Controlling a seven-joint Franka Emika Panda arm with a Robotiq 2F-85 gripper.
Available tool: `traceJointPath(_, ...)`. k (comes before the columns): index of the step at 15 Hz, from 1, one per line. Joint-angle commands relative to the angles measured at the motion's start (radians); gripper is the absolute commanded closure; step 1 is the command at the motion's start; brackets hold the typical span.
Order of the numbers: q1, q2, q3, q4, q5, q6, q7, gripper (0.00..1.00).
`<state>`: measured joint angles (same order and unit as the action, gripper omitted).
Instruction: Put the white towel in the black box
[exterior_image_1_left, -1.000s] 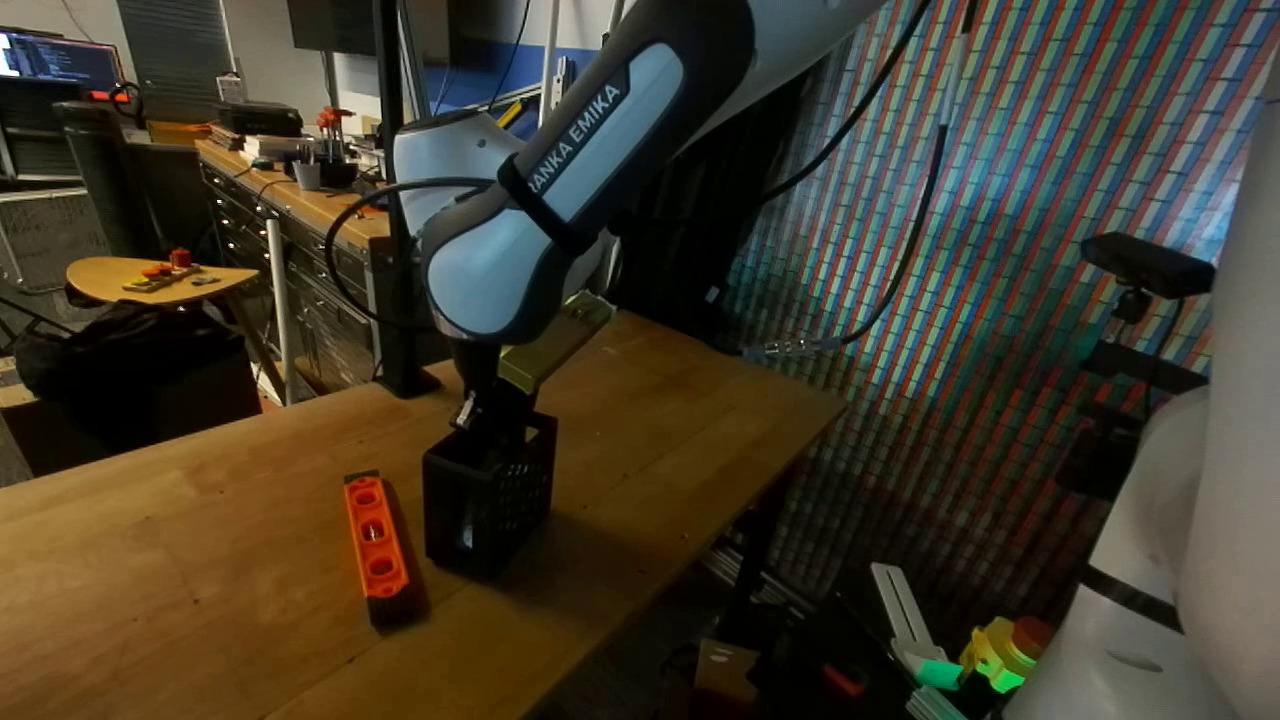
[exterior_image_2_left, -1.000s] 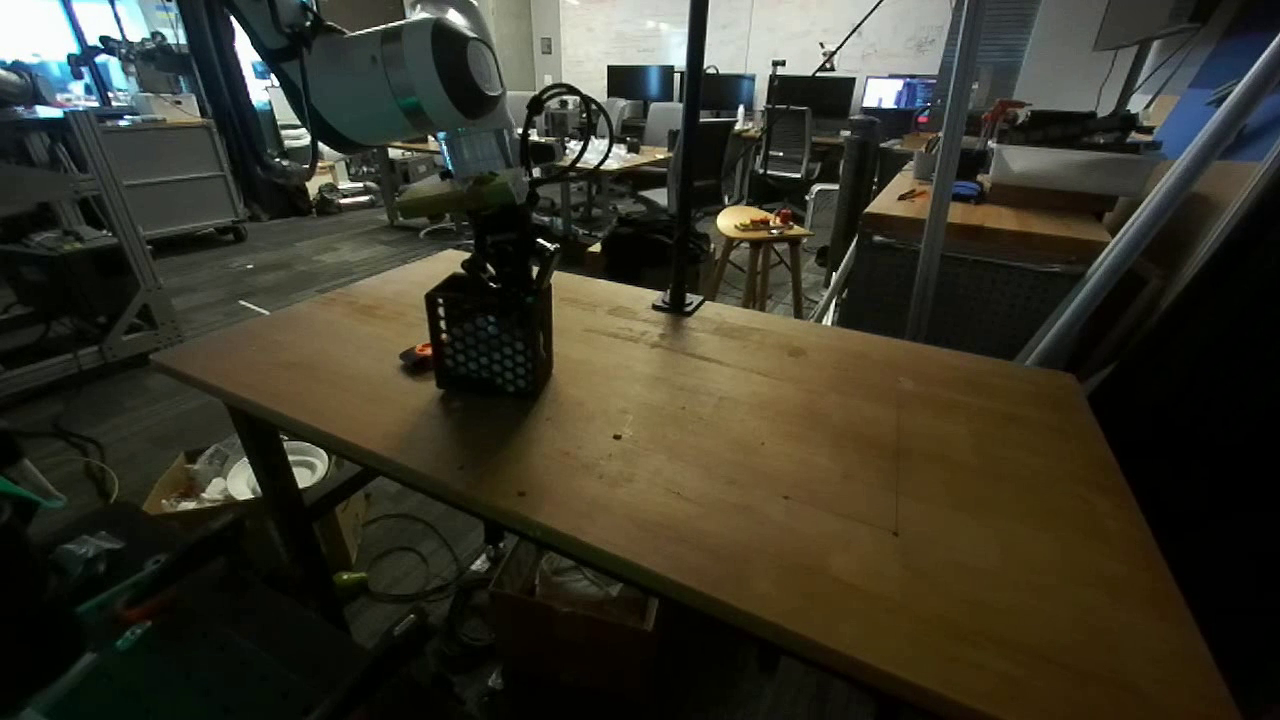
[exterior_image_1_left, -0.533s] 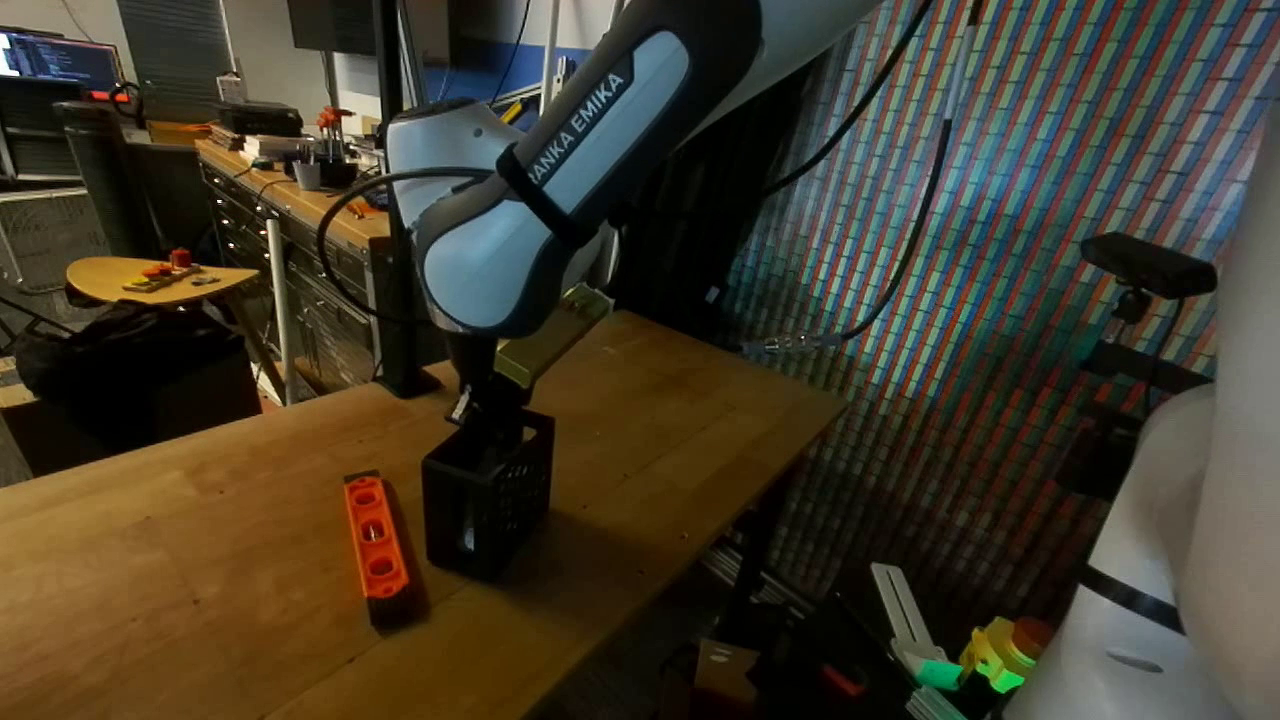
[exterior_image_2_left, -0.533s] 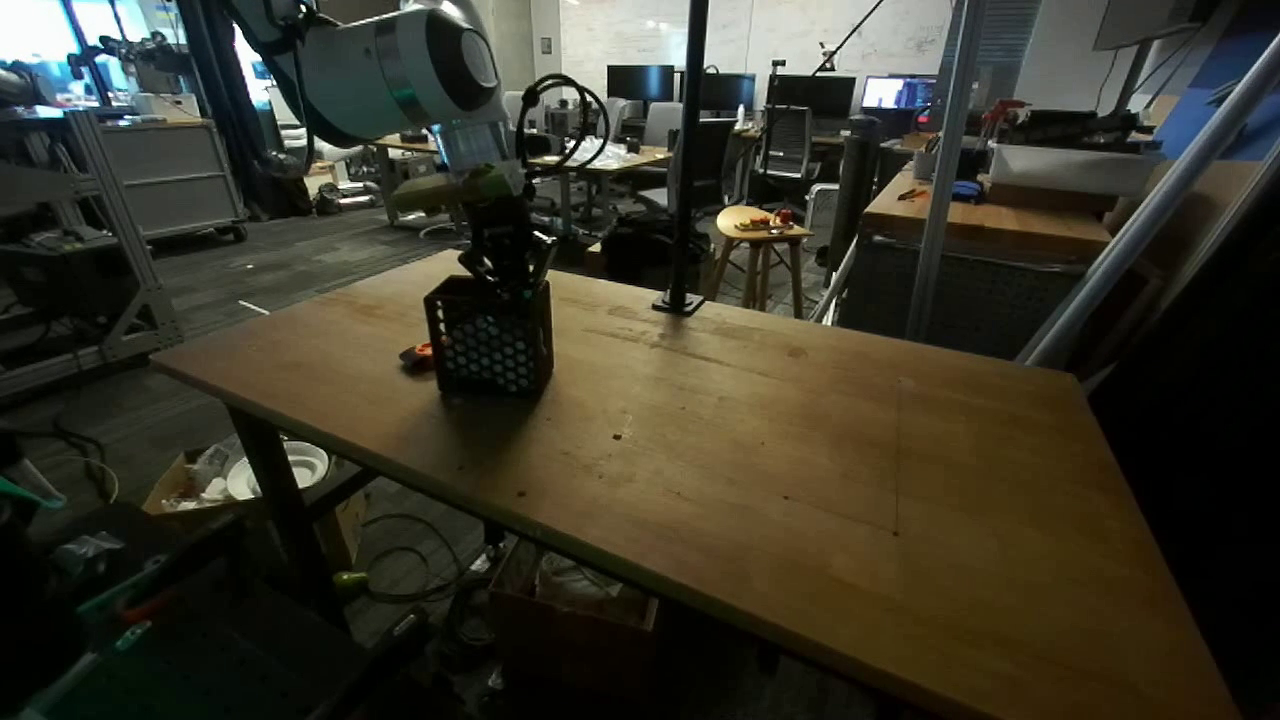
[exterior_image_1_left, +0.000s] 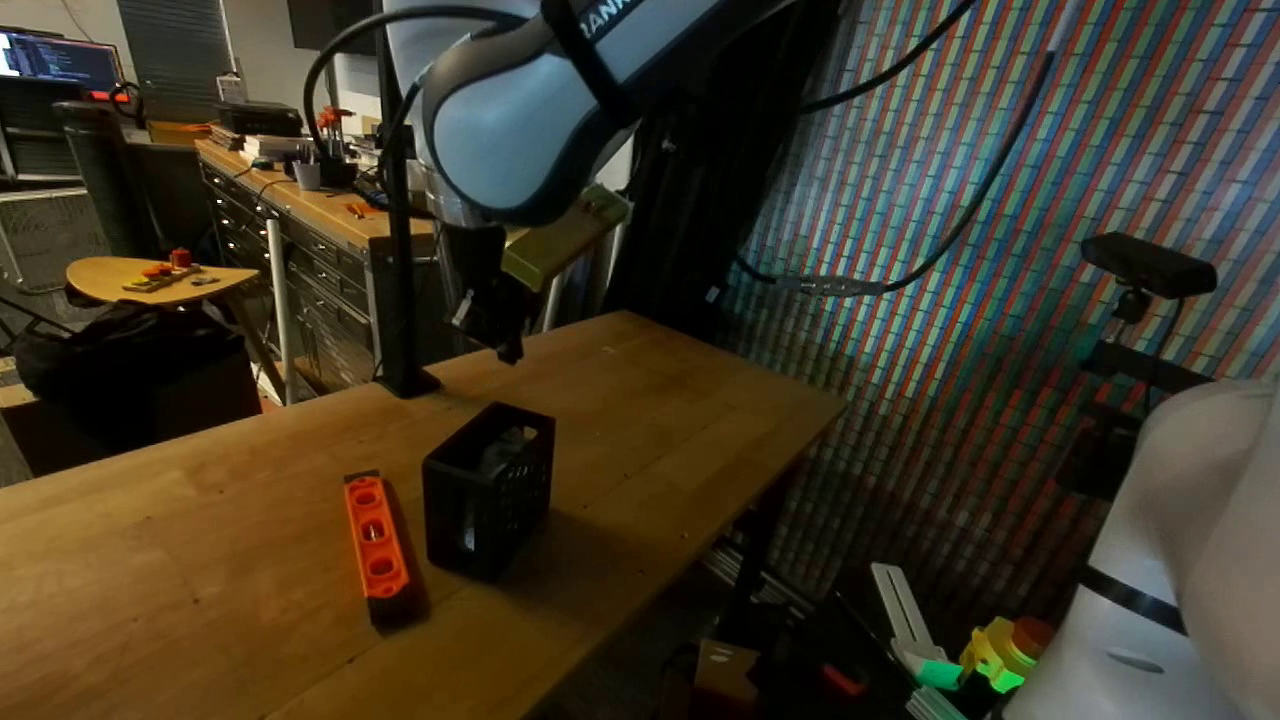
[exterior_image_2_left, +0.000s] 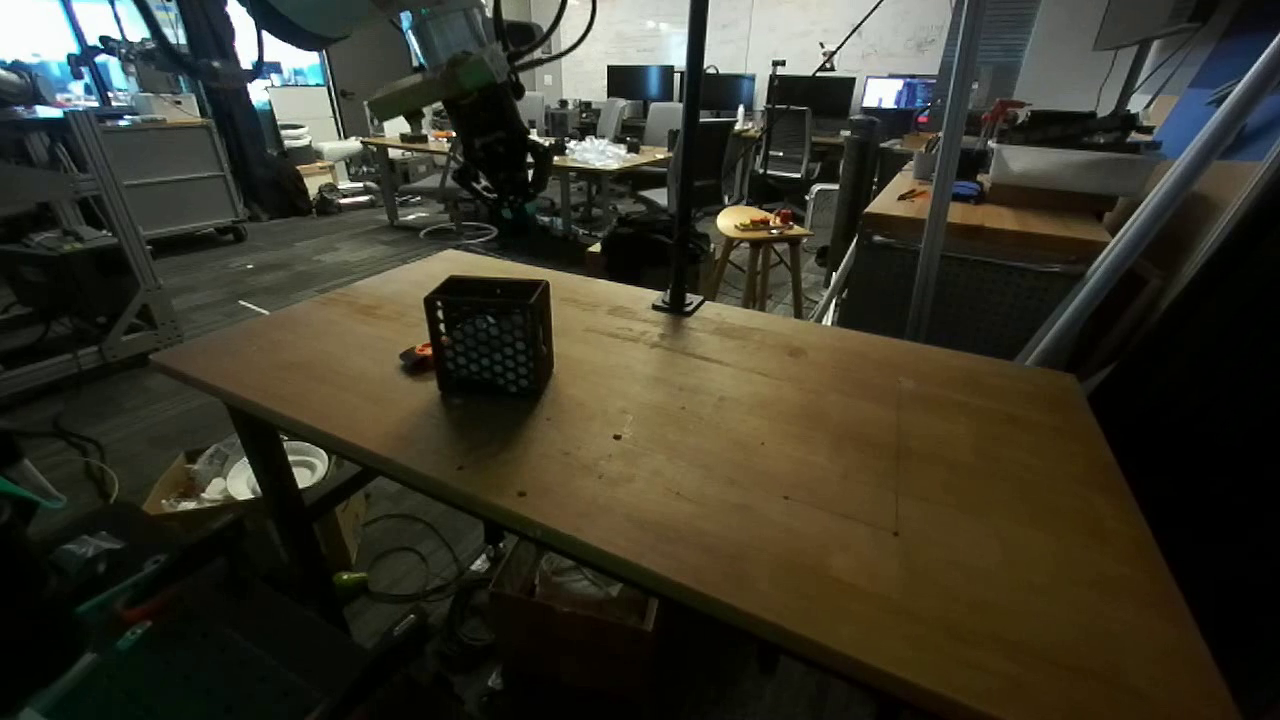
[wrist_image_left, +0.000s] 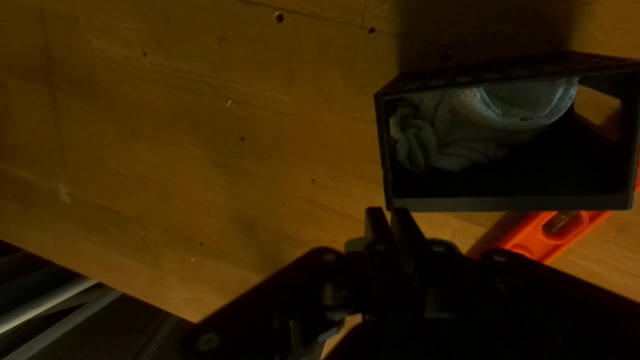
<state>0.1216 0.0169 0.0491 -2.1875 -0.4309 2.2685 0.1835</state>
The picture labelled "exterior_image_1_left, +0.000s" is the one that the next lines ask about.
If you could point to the wooden top workbench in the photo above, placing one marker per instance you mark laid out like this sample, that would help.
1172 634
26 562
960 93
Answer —
321 212

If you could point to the green plastic block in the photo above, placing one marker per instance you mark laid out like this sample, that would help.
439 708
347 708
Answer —
941 675

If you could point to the orange spirit level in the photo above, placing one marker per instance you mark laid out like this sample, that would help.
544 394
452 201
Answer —
381 546

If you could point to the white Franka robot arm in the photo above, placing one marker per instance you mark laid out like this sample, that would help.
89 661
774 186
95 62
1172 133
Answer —
521 121

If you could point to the black camera on stand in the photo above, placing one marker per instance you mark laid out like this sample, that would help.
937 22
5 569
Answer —
1144 265

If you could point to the yellow plastic block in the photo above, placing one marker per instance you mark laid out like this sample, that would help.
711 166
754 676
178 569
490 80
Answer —
1002 651

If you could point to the red tool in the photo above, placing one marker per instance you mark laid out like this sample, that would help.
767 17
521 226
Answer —
161 275

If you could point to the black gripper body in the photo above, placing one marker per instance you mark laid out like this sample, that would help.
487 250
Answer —
490 286

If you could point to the black perforated box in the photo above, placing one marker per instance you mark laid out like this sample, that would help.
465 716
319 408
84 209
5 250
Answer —
487 526

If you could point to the round wooden stool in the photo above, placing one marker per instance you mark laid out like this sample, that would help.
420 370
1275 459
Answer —
123 279

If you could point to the beige wrist camera mount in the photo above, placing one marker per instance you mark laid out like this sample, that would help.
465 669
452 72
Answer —
566 240

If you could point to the white curved robot housing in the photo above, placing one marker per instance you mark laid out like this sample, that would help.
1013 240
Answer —
1172 562

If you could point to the black vertical stand pole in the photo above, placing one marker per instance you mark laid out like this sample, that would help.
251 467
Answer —
398 240

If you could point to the black bag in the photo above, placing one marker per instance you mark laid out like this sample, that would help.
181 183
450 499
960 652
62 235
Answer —
135 384

